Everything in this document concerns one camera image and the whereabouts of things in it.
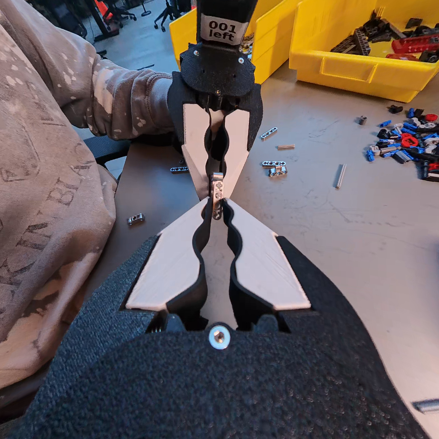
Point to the heap of black red parts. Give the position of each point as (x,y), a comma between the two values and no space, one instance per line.
(384,38)

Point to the person's left forearm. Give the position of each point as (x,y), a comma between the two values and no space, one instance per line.
(116,96)

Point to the small black brick connector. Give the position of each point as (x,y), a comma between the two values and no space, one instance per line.
(395,109)

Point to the small silver brick connector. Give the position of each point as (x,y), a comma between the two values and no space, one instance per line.
(136,219)

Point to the pile of blue brick pieces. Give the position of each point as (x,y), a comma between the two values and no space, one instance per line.
(405,140)

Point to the orange traffic cone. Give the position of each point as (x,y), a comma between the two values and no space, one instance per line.
(103,8)

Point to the small grey cylinder piece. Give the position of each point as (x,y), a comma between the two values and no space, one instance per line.
(361,120)

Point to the small yellow parts bin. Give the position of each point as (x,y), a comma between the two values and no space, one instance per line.
(343,68)

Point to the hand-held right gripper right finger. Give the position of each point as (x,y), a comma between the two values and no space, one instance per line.
(271,271)

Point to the grey brick beam assembly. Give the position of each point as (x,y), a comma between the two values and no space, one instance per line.
(217,192)

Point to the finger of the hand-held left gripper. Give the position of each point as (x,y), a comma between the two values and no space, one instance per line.
(238,140)
(195,137)

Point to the long grey holed beam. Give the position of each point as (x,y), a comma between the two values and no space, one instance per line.
(179,169)

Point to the black office chair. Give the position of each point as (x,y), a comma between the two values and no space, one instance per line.
(171,12)
(123,10)

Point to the short grey holed beam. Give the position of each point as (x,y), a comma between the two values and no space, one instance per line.
(269,133)

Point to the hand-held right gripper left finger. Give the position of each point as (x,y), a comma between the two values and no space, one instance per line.
(168,271)

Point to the beige brick pin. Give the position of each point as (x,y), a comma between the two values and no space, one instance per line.
(285,146)

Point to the grey desk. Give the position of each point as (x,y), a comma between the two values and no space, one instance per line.
(357,240)

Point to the grey double-loop brick connector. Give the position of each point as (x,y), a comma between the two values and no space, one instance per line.
(274,169)

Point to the large yellow parts bin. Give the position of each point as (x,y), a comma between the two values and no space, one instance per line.
(274,34)

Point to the thin grey axle rod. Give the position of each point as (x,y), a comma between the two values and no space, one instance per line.
(340,175)
(426,405)

